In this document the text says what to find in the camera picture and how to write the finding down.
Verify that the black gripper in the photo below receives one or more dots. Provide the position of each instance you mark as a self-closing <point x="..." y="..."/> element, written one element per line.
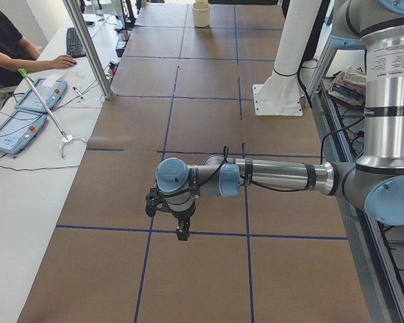
<point x="182" y="216"/>

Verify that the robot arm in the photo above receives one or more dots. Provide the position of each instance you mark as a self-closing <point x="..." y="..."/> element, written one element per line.
<point x="300" y="34"/>

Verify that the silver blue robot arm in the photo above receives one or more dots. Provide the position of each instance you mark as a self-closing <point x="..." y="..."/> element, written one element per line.
<point x="213" y="107"/>

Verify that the small metal cup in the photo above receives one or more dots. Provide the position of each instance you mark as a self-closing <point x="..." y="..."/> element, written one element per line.
<point x="125" y="35"/>

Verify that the seated person's hand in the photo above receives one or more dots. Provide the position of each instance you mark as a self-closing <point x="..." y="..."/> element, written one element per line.
<point x="61" y="62"/>

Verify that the lower blue teach pendant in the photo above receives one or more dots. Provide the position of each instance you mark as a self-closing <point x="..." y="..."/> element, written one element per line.
<point x="19" y="130"/>

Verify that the blue teach pendant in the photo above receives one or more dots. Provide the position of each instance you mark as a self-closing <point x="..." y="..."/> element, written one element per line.
<point x="19" y="130"/>
<point x="51" y="95"/>

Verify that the upper blue teach pendant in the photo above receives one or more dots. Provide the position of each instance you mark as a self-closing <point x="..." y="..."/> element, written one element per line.
<point x="51" y="95"/>

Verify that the black keyboard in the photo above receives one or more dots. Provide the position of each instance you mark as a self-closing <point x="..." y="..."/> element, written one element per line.
<point x="73" y="44"/>

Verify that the stack of books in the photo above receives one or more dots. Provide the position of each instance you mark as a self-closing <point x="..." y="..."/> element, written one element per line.
<point x="349" y="86"/>

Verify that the seated person black shirt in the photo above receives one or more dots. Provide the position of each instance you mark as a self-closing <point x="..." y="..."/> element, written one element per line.
<point x="14" y="46"/>

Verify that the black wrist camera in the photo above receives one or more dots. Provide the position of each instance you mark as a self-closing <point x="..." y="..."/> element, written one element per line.
<point x="155" y="201"/>

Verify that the green handled reacher grabber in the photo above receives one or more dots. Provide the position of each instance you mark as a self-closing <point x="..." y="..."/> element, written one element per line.
<point x="66" y="138"/>

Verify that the aluminium frame post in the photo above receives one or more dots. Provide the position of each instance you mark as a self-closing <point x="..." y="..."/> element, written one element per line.
<point x="76" y="16"/>

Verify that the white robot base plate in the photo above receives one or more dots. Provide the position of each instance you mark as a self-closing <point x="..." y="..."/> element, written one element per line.
<point x="277" y="96"/>

